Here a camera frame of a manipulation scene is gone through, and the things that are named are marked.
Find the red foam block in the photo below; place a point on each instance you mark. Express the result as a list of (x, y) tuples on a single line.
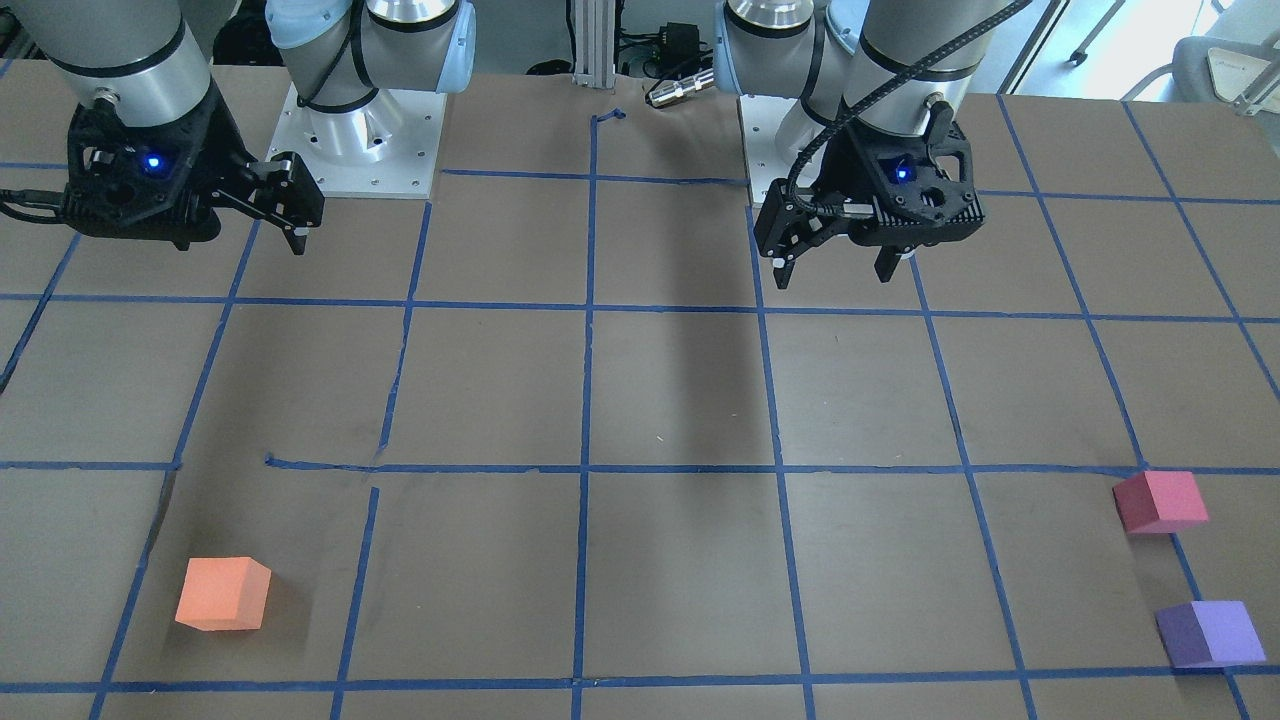
[(1159, 502)]

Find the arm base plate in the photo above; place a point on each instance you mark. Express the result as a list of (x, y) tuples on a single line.
[(386, 150), (774, 131)]

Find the silver metal connector plug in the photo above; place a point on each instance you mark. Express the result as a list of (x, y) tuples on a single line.
[(668, 92)]

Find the black power adapter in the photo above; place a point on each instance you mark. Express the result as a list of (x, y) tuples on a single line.
[(677, 42)]

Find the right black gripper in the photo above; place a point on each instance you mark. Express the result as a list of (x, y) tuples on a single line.
[(222, 143)]

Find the aluminium extrusion post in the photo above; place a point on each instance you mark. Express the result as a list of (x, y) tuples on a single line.
[(594, 27)]

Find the purple foam block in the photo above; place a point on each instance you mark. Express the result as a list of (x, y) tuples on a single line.
[(1213, 633)]

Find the orange foam block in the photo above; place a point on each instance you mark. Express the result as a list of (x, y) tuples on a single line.
[(224, 594)]

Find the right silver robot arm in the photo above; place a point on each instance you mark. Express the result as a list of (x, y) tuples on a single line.
[(143, 59)]

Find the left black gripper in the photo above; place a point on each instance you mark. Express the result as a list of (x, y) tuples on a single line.
[(838, 163)]

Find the grey office chair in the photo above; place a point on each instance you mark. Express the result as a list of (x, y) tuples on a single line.
[(1221, 64)]

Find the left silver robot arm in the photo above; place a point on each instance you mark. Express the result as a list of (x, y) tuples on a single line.
[(884, 64)]

